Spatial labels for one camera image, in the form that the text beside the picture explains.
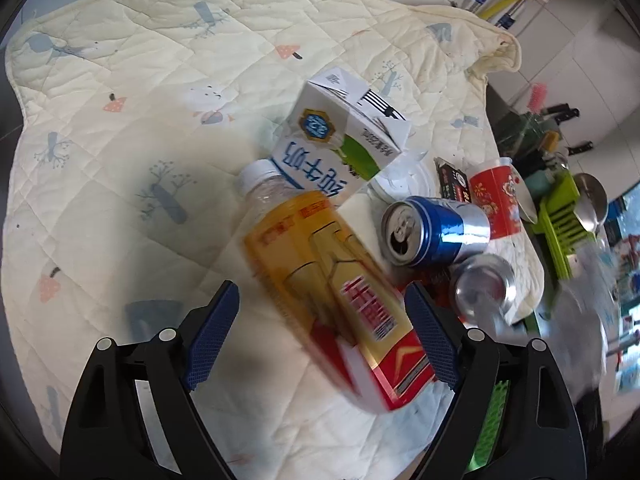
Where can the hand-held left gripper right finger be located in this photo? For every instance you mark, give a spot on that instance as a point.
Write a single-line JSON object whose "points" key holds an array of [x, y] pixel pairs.
{"points": [[430, 335]]}

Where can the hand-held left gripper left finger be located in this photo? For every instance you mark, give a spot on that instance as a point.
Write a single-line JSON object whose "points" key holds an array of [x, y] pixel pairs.
{"points": [[212, 332]]}

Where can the red gold cigarette box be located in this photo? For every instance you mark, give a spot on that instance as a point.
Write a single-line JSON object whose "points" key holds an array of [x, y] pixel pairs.
{"points": [[380, 340]]}

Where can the red aluminium drink can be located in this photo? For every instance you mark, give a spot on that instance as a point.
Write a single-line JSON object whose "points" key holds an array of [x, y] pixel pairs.
{"points": [[480, 285]]}

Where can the blue silver drink can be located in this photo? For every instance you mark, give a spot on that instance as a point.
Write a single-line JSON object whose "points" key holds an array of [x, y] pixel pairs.
{"points": [[440, 230]]}

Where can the green plastic basket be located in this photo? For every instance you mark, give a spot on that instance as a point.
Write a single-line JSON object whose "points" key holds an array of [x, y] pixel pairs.
{"points": [[492, 420]]}

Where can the plastic bottle yellow label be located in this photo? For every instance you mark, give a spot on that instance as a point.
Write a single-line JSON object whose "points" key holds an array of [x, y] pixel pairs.
{"points": [[280, 240]]}

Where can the white plastic lid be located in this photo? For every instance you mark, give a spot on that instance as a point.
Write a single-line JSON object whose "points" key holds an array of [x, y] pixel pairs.
{"points": [[405, 177]]}

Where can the white green milk carton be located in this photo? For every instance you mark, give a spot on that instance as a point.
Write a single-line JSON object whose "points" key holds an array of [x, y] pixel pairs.
{"points": [[325, 135]]}

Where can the red paper cup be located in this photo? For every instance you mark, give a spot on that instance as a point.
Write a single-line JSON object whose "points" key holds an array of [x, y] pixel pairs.
{"points": [[495, 200]]}

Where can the small black box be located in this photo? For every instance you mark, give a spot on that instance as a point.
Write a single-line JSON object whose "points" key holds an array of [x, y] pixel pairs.
{"points": [[452, 182]]}

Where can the clear plastic bag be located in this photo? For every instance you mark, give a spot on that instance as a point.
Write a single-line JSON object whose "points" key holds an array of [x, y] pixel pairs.
{"points": [[585, 320]]}

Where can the green plastic dish rack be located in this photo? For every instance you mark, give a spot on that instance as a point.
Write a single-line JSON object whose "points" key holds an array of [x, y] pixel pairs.
{"points": [[560, 215]]}

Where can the metal ladle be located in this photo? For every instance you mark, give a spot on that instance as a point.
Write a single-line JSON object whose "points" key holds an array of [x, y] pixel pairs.
{"points": [[590, 200]]}

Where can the green glass dish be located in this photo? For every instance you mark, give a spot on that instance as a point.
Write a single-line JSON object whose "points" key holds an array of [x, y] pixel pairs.
{"points": [[520, 130]]}

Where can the cream quilted printed mat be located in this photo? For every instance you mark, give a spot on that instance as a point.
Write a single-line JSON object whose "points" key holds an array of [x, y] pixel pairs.
{"points": [[125, 110]]}

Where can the pink brush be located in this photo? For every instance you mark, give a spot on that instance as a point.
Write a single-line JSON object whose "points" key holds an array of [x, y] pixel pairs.
{"points": [[536, 96]]}

